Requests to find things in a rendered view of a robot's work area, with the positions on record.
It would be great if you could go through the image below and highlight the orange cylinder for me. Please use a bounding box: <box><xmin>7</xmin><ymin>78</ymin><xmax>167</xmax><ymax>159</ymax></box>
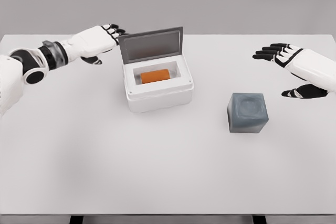
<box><xmin>140</xmin><ymin>69</ymin><xmax>171</xmax><ymax>84</ymax></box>

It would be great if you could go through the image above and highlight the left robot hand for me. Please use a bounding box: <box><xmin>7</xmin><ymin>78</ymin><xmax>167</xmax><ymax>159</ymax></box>
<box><xmin>72</xmin><ymin>23</ymin><xmax>128</xmax><ymax>65</ymax></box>

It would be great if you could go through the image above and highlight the grey cube container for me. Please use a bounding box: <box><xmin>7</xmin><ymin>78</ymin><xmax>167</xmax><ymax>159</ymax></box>
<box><xmin>226</xmin><ymin>92</ymin><xmax>270</xmax><ymax>134</ymax></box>

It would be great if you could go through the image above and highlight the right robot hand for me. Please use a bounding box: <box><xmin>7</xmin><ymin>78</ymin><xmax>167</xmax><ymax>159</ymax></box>
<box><xmin>252</xmin><ymin>42</ymin><xmax>329</xmax><ymax>99</ymax></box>

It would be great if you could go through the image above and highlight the white box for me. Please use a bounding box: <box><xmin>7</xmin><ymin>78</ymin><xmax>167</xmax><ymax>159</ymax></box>
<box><xmin>122</xmin><ymin>55</ymin><xmax>195</xmax><ymax>114</ymax></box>

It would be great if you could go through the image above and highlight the grey box lid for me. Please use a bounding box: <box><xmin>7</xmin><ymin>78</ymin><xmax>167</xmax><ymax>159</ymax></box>
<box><xmin>118</xmin><ymin>26</ymin><xmax>184</xmax><ymax>65</ymax></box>

